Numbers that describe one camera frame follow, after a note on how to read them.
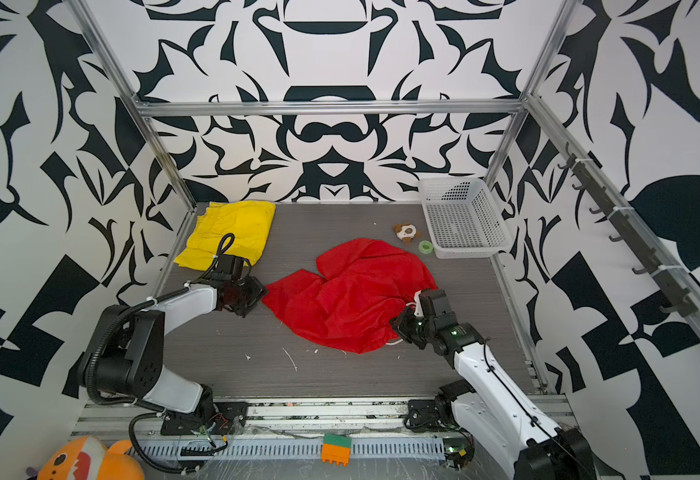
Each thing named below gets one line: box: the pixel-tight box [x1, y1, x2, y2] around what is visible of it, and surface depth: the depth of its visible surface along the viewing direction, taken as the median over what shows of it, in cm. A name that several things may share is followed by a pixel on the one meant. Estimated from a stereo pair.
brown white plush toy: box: [392, 223, 420, 244], surface depth 110 cm
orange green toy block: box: [321, 433, 352, 467], surface depth 71 cm
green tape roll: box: [418, 240, 433, 255], surface depth 110 cm
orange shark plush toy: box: [37, 436, 145, 480], surface depth 65 cm
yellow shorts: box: [174, 201, 276, 270], surface depth 111 cm
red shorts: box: [262, 239, 438, 354], surface depth 90 cm
